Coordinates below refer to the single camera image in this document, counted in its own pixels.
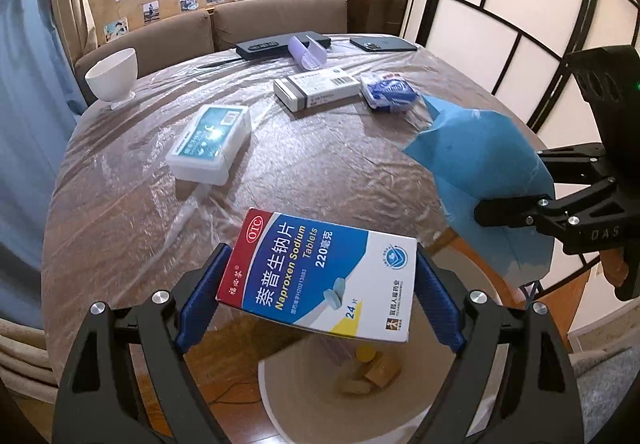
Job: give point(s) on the black flat box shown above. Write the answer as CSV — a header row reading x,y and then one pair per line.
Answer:
x,y
280,44

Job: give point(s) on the beige folded cloth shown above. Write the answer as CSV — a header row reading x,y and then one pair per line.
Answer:
x,y
25,354

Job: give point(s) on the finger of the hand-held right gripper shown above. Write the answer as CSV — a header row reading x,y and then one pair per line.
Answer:
x,y
575,163
510,213

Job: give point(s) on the grey rug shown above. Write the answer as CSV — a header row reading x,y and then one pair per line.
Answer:
x,y
610,404

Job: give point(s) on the yellow round cap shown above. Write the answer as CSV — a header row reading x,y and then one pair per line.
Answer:
x,y
365,353

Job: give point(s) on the white footed bowl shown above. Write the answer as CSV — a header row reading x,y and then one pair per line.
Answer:
x,y
110,74

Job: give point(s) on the blue white tissue packet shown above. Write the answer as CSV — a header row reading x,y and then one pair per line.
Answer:
x,y
387,91

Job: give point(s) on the white box teal label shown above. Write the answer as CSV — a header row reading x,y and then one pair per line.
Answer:
x,y
210,144

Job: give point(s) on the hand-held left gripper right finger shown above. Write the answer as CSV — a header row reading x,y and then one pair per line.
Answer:
x,y
440,309

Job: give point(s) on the tan oval piece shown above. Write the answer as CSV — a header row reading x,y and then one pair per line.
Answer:
x,y
356,386

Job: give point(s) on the brown sofa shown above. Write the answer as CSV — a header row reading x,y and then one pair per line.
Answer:
x,y
170,44

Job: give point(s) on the blue smartphone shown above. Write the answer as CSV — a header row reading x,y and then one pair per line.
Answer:
x,y
382,44

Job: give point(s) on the brown sofa back cushion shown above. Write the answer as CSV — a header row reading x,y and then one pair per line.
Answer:
x,y
160,39
280,16

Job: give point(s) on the blue curtain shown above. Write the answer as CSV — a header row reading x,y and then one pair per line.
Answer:
x,y
30,99

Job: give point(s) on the beige waste bin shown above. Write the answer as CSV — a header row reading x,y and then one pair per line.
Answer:
x,y
300,404

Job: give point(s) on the blue white medicine box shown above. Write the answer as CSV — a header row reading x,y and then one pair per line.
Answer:
x,y
310,269

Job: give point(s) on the person's right hand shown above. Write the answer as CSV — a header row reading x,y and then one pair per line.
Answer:
x,y
616,266

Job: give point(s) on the white grey medicine box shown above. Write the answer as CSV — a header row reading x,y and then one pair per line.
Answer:
x,y
315,91

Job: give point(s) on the brown cork piece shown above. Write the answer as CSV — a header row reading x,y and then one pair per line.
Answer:
x,y
381,369

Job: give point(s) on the dark flat object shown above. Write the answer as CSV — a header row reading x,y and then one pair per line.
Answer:
x,y
217,63

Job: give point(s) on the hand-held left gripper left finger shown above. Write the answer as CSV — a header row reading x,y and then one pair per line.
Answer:
x,y
200,304

